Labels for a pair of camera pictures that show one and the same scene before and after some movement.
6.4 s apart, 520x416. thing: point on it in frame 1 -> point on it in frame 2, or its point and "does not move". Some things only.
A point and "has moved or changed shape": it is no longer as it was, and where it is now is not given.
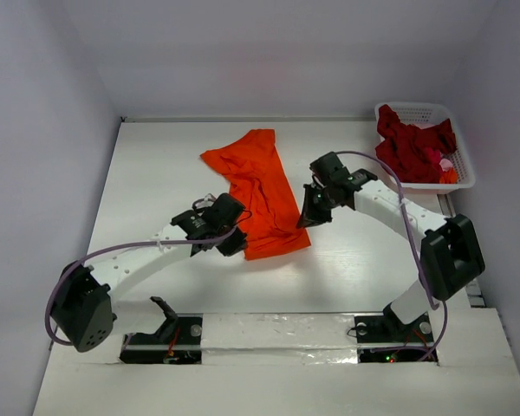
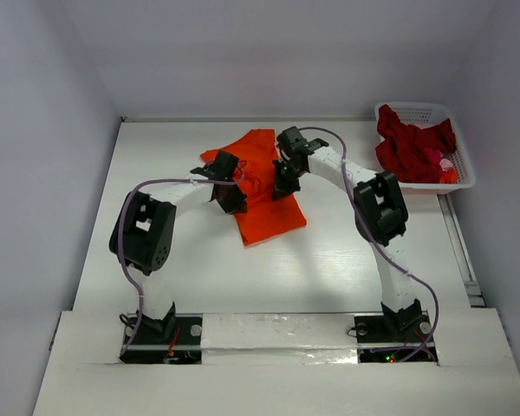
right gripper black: (315, 201) -> (284, 184)
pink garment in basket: (445, 164) does not move
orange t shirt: (260, 181) has moved or changed shape
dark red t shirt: (412, 153) does not move
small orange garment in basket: (449, 177) does not move
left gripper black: (236, 244) -> (237, 205)
